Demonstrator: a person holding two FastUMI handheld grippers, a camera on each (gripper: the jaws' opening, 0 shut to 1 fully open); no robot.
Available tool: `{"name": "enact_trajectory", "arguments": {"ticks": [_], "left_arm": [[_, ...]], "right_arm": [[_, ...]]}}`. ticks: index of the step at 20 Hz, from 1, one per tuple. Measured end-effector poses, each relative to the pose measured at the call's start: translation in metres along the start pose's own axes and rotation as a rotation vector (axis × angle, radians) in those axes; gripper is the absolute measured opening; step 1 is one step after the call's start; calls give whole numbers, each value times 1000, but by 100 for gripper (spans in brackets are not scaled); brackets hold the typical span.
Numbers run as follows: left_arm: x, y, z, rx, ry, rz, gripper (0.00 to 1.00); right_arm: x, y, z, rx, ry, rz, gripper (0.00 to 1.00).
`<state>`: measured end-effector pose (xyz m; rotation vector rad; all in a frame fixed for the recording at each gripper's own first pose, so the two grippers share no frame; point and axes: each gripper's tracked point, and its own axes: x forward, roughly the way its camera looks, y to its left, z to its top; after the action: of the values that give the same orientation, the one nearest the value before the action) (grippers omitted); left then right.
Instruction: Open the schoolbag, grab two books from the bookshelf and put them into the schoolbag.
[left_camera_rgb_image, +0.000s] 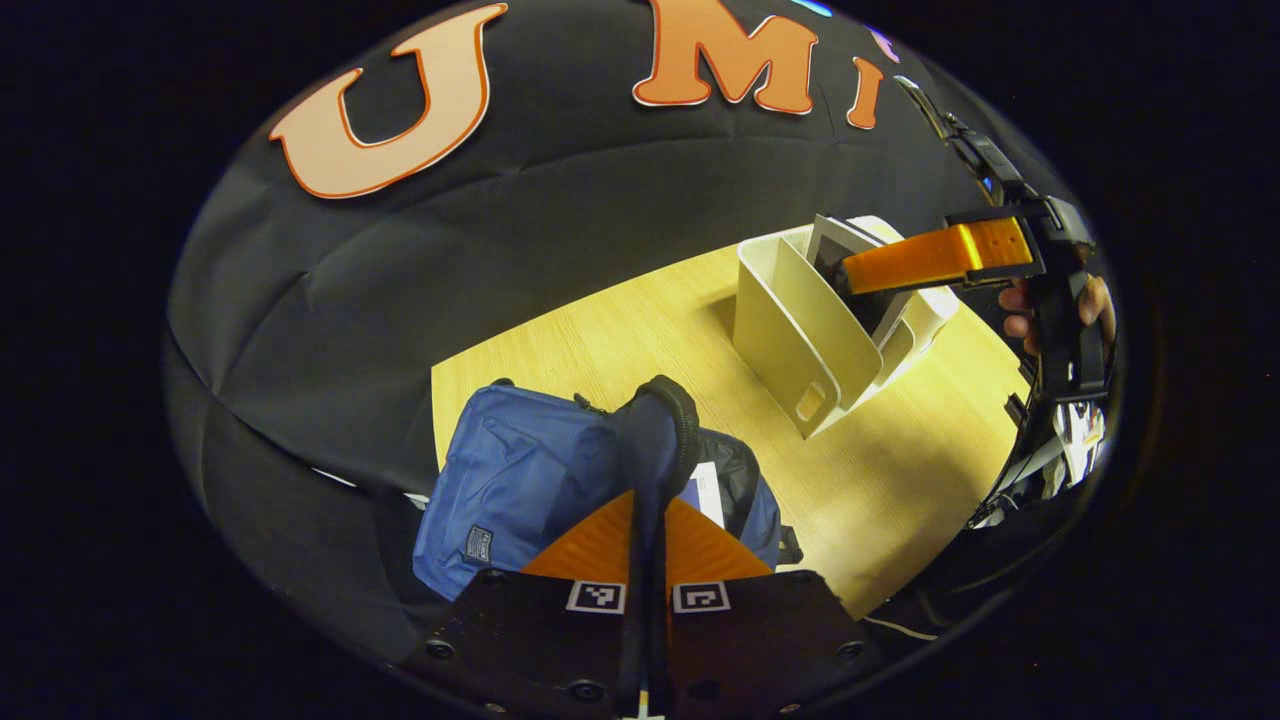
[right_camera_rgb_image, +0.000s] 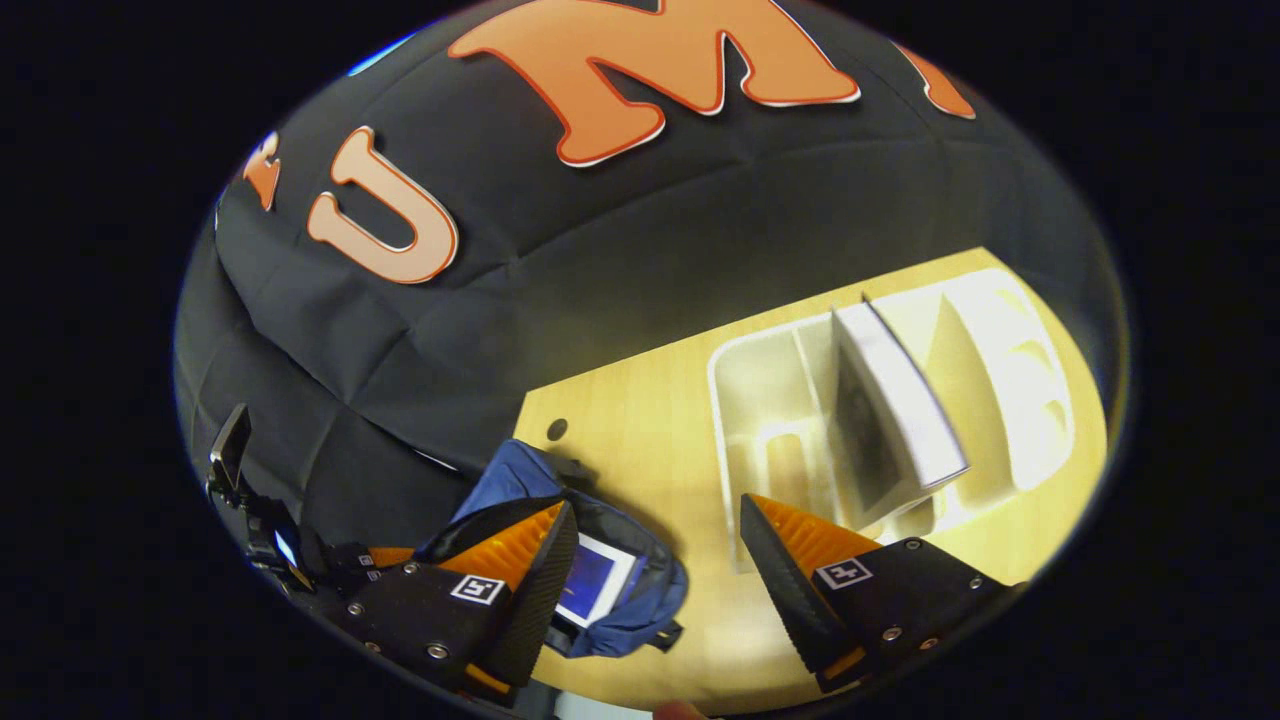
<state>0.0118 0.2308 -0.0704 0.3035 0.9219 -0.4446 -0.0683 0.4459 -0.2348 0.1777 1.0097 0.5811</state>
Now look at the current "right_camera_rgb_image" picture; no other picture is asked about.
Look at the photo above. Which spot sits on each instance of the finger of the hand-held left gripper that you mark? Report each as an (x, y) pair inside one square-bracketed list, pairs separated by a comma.
[(390, 558)]

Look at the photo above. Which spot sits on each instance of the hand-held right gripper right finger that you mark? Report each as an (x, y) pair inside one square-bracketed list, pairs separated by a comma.
[(785, 600)]

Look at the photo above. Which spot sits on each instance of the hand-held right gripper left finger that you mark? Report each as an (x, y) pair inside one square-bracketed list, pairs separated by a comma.
[(545, 590)]

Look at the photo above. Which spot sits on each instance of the blue cover book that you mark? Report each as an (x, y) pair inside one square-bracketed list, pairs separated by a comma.
[(595, 580)]

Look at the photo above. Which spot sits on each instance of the blue schoolbag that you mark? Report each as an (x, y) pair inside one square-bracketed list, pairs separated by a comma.
[(650, 590)]

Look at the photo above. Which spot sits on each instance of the white bookshelf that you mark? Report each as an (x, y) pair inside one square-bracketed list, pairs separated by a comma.
[(770, 400)]

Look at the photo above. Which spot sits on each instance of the white cover book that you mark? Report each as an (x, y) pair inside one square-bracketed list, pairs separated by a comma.
[(900, 400)]

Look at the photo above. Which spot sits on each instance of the black backdrop cloth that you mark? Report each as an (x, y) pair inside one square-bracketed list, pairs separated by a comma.
[(600, 260)]

